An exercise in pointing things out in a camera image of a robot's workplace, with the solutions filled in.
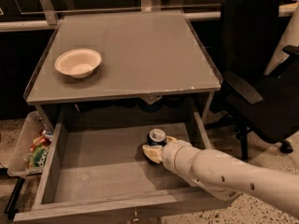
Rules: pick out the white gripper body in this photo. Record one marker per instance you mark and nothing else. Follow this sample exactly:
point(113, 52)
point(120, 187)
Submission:
point(172, 153)

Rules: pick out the blue pepsi can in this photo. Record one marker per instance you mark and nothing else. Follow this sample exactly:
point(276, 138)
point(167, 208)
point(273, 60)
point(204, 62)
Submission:
point(156, 137)

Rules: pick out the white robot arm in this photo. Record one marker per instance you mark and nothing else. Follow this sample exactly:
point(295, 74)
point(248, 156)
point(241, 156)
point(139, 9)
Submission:
point(224, 176)

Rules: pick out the open grey top drawer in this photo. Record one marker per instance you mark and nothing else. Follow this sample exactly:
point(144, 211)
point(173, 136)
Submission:
point(96, 173)

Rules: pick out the grey wooden cabinet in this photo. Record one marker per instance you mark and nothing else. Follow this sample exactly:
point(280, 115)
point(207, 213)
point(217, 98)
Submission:
point(143, 55)

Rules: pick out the red snack packet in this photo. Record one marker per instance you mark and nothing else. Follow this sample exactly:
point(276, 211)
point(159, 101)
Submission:
point(41, 140)

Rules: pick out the green snack bag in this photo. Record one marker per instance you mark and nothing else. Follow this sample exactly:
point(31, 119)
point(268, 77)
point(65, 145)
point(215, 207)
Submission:
point(38, 157)

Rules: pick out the white paper bowl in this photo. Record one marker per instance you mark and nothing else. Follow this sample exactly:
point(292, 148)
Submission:
point(78, 63)

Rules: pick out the clear plastic bin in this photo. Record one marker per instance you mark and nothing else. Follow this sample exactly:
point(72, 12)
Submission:
point(32, 128)

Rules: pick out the black office chair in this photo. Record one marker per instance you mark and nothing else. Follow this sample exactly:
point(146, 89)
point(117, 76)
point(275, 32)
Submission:
point(252, 100)

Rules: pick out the metal wall rail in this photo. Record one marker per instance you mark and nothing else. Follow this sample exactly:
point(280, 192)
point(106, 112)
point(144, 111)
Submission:
point(34, 15)

